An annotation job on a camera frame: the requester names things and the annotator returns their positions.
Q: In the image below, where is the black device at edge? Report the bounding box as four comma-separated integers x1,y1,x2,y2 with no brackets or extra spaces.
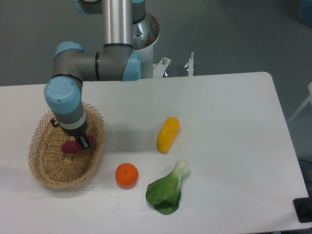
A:
293,197,312,223

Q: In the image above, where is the white clamp bracket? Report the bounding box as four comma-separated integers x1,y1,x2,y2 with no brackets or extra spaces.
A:
184,52,195,77

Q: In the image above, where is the white mounting frame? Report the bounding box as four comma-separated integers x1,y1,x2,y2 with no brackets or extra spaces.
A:
153,57,171,78

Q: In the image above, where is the yellow pepper toy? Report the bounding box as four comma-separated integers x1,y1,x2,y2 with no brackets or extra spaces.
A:
156,117,180,154

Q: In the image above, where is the orange mandarin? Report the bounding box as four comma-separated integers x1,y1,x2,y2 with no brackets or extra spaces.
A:
115,163,138,187

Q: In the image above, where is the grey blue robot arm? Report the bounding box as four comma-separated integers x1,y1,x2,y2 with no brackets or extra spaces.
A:
44,0,149,150

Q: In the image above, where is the woven wicker basket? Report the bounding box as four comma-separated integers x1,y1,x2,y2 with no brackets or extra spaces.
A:
28,103,104,188

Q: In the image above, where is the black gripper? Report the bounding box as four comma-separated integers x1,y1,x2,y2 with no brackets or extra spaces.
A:
50,118,92,149

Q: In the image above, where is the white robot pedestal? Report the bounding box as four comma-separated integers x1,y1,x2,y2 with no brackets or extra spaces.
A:
133,12,160,79

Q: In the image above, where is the green bok choy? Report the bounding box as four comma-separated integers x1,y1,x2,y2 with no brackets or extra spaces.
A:
145,160,190,215

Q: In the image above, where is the purple sweet potato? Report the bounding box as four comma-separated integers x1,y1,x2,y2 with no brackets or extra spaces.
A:
60,135,95,153

